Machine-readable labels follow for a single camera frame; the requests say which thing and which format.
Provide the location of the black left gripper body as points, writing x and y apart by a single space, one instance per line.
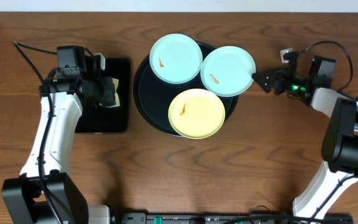
107 91

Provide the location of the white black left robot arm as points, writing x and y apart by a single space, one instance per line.
44 191

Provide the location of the light blue plate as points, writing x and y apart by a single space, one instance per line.
176 58
227 71

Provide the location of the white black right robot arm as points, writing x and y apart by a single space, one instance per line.
339 150

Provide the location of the black round tray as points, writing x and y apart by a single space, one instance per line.
153 96

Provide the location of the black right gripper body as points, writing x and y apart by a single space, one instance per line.
292 84

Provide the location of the yellow green sponge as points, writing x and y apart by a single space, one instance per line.
110 98

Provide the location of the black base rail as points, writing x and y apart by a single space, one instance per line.
262 218

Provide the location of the black rectangular tray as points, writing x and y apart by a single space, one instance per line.
99 119

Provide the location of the yellow plate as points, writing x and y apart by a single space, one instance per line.
196 113

